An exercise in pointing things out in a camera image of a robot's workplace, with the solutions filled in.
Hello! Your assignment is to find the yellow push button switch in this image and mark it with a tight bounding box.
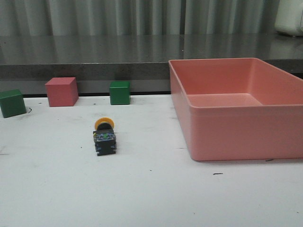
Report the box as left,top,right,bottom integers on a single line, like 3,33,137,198
93,117,116,156

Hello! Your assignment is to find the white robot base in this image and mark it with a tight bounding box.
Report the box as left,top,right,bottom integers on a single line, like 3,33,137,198
275,0,303,36

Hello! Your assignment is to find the green cube block middle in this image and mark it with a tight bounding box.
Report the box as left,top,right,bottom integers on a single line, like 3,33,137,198
109,81,130,105

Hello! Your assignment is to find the green cube block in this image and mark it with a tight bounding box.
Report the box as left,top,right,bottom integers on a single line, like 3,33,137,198
109,81,130,105
0,89,27,118

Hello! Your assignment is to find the pink plastic bin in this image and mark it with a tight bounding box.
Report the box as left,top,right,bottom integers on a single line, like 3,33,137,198
169,58,303,161

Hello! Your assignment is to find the pink cube block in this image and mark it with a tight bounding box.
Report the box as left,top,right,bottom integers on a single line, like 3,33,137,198
45,77,79,107

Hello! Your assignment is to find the green cube block left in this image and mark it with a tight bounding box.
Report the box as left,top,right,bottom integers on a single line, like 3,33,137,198
0,89,27,118

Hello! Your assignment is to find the grey curtain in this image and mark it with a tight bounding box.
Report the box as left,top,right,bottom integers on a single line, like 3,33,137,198
0,0,279,36

